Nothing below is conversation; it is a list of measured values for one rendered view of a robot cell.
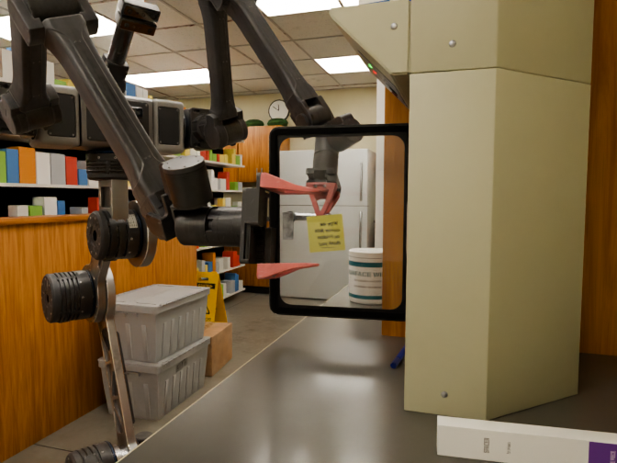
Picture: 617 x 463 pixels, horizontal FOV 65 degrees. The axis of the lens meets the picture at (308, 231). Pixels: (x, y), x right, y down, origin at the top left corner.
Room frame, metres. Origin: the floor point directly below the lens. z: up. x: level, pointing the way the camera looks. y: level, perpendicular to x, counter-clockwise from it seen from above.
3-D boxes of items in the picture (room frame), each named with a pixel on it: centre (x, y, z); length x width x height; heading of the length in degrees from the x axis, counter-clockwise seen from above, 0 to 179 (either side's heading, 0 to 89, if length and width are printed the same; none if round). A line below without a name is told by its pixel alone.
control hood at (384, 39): (0.84, -0.13, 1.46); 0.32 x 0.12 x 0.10; 163
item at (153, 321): (2.91, 0.91, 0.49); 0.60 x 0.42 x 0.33; 163
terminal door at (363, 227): (1.01, -0.07, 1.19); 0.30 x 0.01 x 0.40; 78
